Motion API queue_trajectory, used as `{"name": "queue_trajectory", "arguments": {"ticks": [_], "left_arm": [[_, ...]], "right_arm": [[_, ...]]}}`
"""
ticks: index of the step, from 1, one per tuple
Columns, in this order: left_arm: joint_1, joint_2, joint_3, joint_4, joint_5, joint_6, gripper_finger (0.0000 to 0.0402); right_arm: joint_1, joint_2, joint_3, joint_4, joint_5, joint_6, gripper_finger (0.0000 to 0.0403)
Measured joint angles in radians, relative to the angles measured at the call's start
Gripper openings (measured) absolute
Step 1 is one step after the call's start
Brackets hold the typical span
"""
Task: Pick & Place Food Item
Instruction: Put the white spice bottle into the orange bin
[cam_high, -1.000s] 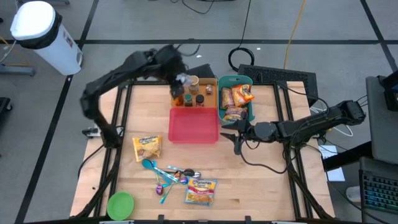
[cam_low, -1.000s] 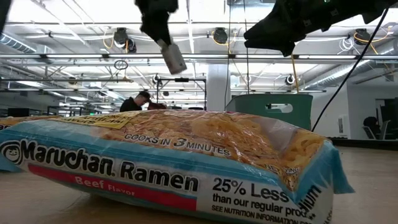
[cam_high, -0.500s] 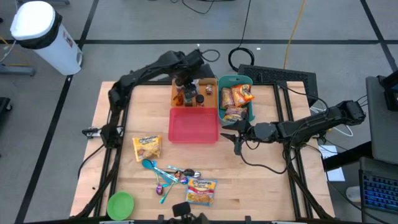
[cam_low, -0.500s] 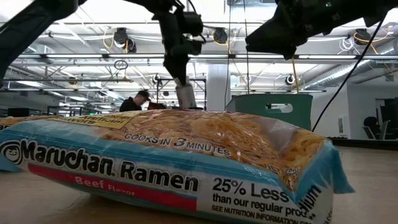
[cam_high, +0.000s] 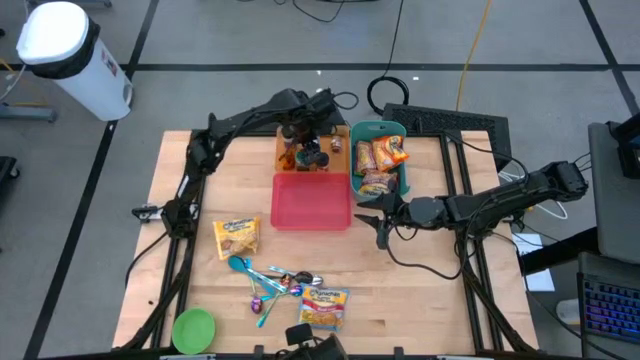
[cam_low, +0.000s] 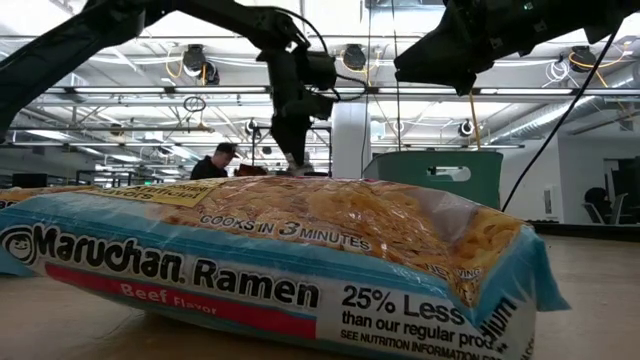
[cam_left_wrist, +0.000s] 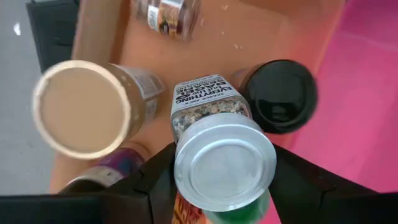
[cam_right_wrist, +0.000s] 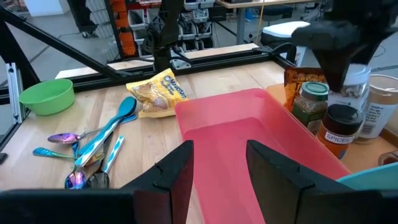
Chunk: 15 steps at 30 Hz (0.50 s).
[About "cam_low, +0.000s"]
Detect person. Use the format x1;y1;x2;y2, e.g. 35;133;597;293
188;142;242;181

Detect white building column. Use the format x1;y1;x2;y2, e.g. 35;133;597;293
331;102;373;179

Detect black monitor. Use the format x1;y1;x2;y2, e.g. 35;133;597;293
12;172;49;190

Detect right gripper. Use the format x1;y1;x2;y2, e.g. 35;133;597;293
393;0;531;96

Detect teal plastic bin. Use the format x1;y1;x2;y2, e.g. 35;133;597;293
363;150;505;211

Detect silver ventilation duct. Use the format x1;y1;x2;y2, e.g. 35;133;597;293
492;94;640;145

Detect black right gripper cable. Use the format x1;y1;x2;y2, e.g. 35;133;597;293
501;24;624;212

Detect office chair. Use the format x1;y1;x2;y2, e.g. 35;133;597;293
582;187;630;226

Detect yellow hanging cable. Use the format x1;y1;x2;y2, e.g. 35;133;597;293
467;91;482;151

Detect blue Maruchan beef ramen packet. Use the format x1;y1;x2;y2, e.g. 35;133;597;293
0;175;572;360

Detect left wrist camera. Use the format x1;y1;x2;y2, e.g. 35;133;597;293
302;49;339;92

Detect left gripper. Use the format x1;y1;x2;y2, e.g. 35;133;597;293
256;46;336;169

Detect brown snack bar wrapper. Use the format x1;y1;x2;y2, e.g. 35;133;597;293
233;163;269;178

